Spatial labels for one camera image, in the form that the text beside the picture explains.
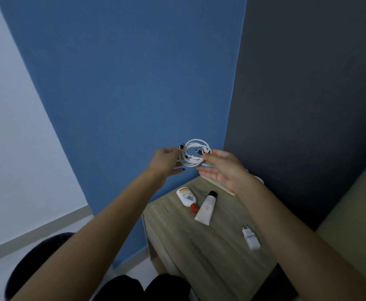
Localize white tube black cap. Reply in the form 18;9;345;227
194;190;218;226

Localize beige bed headboard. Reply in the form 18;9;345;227
316;147;366;298

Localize person's right hand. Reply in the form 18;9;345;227
196;149;256;195

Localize white bottle red cap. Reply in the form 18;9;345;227
176;186;200;213

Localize black trash bin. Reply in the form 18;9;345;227
4;232;77;301

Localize person's left hand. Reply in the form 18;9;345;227
146;147;186;189

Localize person's right forearm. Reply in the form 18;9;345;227
239;181;366;301

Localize wooden nightstand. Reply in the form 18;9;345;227
142;175;279;301

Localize white charging cable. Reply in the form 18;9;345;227
178;138;213;168

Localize person's black trousers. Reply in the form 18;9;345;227
92;273;199;301

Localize wooden drawer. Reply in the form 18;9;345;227
142;213;187;279

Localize person's left forearm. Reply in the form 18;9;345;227
10;171;164;301

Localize teal tissue box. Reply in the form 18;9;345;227
200;163;236;196

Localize white charger plug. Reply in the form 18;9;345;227
241;225;262;251

